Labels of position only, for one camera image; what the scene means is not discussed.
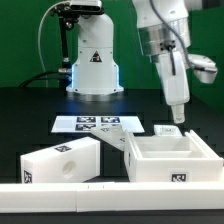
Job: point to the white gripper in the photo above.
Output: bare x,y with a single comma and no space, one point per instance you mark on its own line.
174,82

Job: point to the small white cabinet panel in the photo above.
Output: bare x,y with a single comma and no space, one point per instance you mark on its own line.
167,130

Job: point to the white cabinet body box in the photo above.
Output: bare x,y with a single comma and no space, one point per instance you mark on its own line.
171,159

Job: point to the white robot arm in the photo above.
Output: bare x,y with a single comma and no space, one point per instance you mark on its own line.
163,34

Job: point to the white cabinet block with hole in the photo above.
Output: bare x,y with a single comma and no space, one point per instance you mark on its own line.
71,162

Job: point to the white marker sheet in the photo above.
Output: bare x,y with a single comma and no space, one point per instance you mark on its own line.
83,124

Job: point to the white front fence bar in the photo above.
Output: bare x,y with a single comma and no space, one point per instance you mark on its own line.
90,197

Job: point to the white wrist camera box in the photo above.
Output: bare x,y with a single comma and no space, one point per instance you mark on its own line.
205,69

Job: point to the black camera on stand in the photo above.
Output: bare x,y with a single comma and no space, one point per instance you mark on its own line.
68,15

